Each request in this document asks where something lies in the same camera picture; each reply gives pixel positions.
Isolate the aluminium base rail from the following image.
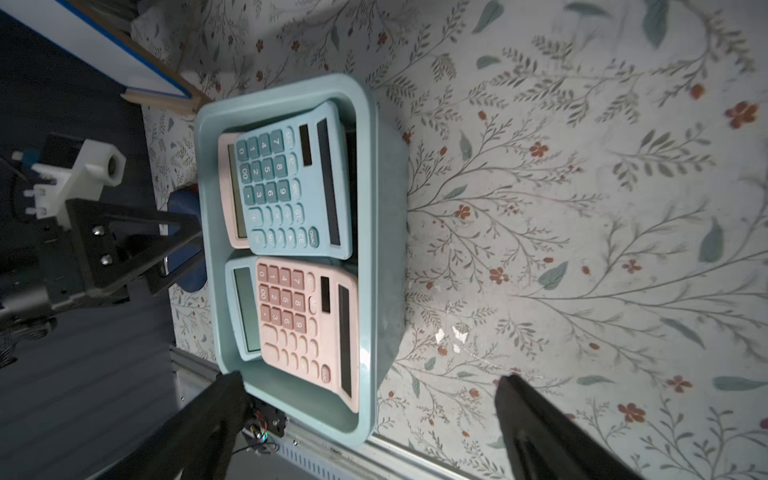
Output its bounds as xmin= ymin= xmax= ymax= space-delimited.
xmin=170 ymin=347 xmax=469 ymax=480

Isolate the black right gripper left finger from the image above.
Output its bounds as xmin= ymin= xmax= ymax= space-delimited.
xmin=99 ymin=372 xmax=248 ymax=479

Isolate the mint green storage box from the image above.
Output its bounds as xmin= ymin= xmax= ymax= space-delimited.
xmin=194 ymin=74 xmax=408 ymax=447

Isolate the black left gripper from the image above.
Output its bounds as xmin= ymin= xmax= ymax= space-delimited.
xmin=1 ymin=199 xmax=206 ymax=336

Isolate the navy blue glasses case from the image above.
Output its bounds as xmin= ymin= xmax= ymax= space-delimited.
xmin=166 ymin=188 xmax=208 ymax=294

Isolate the pink calculator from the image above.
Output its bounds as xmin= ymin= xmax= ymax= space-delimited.
xmin=218 ymin=132 xmax=249 ymax=250
xmin=254 ymin=256 xmax=359 ymax=413

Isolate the wooden easel stand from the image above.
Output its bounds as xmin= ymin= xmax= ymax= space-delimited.
xmin=60 ymin=1 xmax=211 ymax=115

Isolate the teal calculator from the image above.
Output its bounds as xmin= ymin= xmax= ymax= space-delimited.
xmin=224 ymin=255 xmax=261 ymax=362

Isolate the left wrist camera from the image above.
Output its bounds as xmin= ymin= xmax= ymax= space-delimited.
xmin=11 ymin=133 xmax=126 ymax=228

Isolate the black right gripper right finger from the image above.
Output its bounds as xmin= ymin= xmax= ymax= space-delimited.
xmin=494 ymin=375 xmax=640 ymax=480

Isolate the blue framed whiteboard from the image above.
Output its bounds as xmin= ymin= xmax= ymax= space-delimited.
xmin=0 ymin=0 xmax=193 ymax=100

